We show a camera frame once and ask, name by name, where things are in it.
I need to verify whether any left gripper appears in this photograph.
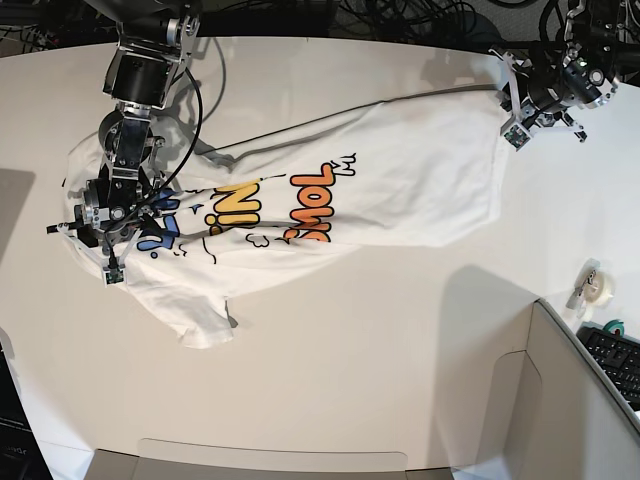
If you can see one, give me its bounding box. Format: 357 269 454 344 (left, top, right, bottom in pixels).
490 46 587 143

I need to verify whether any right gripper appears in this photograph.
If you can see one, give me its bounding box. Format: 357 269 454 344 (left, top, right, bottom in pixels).
46 214 161 270

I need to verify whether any white printed t-shirt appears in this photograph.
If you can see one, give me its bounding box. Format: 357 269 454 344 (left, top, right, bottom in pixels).
60 82 516 351

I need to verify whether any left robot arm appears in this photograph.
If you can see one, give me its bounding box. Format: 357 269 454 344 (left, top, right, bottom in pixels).
490 1 639 150

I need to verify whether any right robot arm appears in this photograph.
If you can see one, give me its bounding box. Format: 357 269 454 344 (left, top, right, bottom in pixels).
47 1 202 284

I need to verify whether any clear tape dispenser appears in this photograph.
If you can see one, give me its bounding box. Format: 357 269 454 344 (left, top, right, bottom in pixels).
565 259 616 321

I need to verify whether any green tape roll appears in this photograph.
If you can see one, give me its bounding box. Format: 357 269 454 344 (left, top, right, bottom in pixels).
603 319 625 336

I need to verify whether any black monitor corner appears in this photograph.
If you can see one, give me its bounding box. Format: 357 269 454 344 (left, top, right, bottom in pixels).
1 331 52 480

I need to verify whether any black computer keyboard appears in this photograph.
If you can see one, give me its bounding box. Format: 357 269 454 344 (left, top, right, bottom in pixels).
577 327 640 412

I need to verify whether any beige cardboard box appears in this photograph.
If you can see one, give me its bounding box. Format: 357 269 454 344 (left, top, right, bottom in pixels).
85 299 639 479

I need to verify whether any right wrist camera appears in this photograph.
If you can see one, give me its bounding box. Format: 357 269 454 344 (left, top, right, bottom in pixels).
102 266 126 286

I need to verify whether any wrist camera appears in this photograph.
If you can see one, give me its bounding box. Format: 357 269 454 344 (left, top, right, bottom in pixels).
501 122 532 151
102 266 126 286

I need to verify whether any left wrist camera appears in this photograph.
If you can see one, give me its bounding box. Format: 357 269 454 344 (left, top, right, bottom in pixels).
501 122 532 151

